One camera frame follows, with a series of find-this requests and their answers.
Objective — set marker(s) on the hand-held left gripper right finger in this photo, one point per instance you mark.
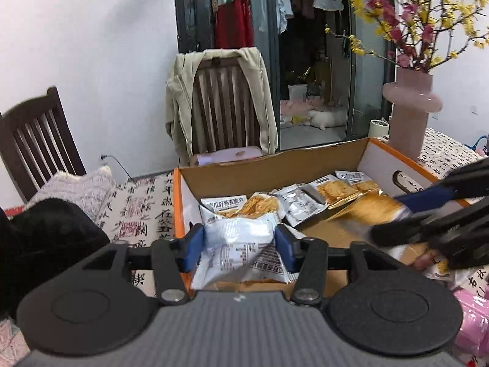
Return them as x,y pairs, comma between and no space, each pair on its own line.
286,248

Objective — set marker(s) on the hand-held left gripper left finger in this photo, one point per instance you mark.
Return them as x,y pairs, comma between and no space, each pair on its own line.
193,248

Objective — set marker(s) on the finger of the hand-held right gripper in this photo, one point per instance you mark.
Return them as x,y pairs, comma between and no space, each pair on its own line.
424,197
405,233

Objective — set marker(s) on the silver chip packet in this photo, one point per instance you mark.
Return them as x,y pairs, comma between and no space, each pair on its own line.
336,191
237,244
301,206
229,206
361,181

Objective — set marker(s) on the small gold foil packet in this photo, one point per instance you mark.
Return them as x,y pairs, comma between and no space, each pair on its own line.
366,210

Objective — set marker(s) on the red cardboard box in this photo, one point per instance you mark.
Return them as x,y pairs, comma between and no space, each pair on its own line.
229,172

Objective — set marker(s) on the pink foil snack packet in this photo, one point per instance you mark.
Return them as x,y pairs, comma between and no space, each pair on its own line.
473,321

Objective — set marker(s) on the mauve collared vase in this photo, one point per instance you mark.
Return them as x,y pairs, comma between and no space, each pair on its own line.
410,122

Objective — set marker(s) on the white small bin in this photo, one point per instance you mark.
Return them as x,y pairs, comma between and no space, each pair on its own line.
379,128

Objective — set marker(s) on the pink seat cushion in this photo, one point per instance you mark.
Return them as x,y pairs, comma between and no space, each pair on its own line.
229,156

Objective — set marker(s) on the white fluffy toy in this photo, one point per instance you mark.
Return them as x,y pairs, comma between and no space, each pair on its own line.
326,119

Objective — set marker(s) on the grey patterned folded cloth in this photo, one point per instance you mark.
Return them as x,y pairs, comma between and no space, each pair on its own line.
76,191

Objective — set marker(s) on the wooden slatted chair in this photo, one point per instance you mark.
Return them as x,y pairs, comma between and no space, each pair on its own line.
225,107

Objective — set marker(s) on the chair with beige jacket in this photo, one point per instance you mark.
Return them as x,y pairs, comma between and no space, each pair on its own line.
179,103

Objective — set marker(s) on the black cloth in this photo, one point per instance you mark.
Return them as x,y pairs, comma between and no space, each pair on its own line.
46,244

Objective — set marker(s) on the yellow and pink blossom branches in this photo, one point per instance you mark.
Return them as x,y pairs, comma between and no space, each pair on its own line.
420,15

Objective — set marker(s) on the dark wooden chair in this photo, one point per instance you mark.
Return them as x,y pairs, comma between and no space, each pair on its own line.
34,137

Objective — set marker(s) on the red blue hanging garment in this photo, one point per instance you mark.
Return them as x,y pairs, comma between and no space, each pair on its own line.
233,15

